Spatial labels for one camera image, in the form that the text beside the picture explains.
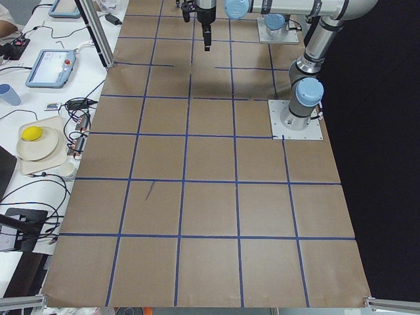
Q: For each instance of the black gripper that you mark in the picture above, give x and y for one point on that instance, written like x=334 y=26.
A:
x=205 y=15

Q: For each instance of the person hand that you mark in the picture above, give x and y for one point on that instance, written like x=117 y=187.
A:
x=7 y=28

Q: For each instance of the black power adapter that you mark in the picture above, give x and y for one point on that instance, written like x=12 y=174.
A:
x=113 y=19

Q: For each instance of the blue teach pendant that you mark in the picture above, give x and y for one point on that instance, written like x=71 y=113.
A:
x=64 y=9
x=52 y=69

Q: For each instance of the beige tray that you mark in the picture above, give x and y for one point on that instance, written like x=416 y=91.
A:
x=56 y=158

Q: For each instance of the beige plate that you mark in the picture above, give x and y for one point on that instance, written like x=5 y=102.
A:
x=38 y=149

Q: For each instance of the yellow lemon toy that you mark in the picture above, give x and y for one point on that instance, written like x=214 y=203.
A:
x=32 y=133

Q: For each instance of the light blue plastic cup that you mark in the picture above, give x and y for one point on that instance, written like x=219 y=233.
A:
x=9 y=95

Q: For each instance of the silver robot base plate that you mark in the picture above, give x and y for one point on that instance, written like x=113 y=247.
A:
x=286 y=126

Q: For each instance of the aluminium frame post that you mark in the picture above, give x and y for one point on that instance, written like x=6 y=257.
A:
x=96 y=31

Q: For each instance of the black camera mount box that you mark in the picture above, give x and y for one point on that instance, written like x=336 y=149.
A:
x=21 y=228

